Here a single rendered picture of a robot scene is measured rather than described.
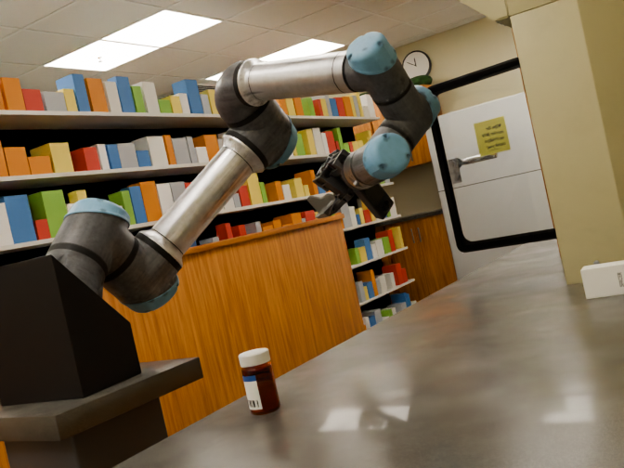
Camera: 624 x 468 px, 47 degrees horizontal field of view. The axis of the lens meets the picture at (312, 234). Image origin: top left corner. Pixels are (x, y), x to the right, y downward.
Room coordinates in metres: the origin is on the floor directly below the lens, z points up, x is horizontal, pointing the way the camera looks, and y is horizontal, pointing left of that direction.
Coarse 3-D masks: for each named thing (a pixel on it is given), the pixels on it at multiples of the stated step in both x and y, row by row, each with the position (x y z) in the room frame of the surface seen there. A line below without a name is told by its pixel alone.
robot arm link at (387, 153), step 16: (384, 128) 1.29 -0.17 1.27; (368, 144) 1.28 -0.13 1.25; (384, 144) 1.25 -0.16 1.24; (400, 144) 1.26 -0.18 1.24; (352, 160) 1.34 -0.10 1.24; (368, 160) 1.27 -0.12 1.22; (384, 160) 1.25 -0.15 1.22; (400, 160) 1.26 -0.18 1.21; (368, 176) 1.30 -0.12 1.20; (384, 176) 1.28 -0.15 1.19
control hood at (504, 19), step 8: (464, 0) 1.28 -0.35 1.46; (472, 0) 1.27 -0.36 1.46; (480, 0) 1.26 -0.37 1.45; (488, 0) 1.26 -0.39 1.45; (496, 0) 1.25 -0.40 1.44; (504, 0) 1.25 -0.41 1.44; (480, 8) 1.27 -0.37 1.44; (488, 8) 1.26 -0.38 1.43; (496, 8) 1.25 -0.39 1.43; (504, 8) 1.24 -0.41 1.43; (488, 16) 1.26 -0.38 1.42; (496, 16) 1.25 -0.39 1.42; (504, 16) 1.25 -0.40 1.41; (504, 24) 1.31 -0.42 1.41
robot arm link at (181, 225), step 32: (256, 128) 1.54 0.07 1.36; (288, 128) 1.58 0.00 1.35; (224, 160) 1.53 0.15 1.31; (256, 160) 1.54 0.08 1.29; (192, 192) 1.51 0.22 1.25; (224, 192) 1.53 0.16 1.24; (160, 224) 1.49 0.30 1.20; (192, 224) 1.50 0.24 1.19; (160, 256) 1.45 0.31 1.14; (128, 288) 1.43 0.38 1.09; (160, 288) 1.46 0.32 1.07
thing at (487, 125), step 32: (448, 96) 1.67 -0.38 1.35; (480, 96) 1.62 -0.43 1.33; (512, 96) 1.57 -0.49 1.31; (448, 128) 1.69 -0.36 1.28; (480, 128) 1.63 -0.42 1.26; (512, 128) 1.58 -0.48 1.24; (480, 160) 1.64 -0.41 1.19; (512, 160) 1.60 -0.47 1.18; (480, 192) 1.66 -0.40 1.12; (512, 192) 1.61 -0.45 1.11; (544, 192) 1.56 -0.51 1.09; (480, 224) 1.67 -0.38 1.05; (512, 224) 1.62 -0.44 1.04; (544, 224) 1.57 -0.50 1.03
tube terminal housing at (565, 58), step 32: (512, 0) 1.24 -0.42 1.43; (544, 0) 1.21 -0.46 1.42; (576, 0) 1.19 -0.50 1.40; (608, 0) 1.20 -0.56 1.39; (544, 32) 1.22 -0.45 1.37; (576, 32) 1.19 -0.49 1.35; (608, 32) 1.20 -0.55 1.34; (544, 64) 1.22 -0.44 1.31; (576, 64) 1.20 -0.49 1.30; (608, 64) 1.19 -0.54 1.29; (544, 96) 1.23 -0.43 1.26; (576, 96) 1.20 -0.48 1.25; (608, 96) 1.19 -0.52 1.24; (544, 128) 1.23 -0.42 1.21; (576, 128) 1.21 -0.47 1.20; (608, 128) 1.19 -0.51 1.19; (544, 160) 1.24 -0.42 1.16; (576, 160) 1.21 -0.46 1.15; (608, 160) 1.19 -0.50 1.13; (576, 192) 1.22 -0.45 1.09; (608, 192) 1.19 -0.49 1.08; (576, 224) 1.22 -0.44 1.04; (608, 224) 1.20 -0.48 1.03; (576, 256) 1.23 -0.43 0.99; (608, 256) 1.20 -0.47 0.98
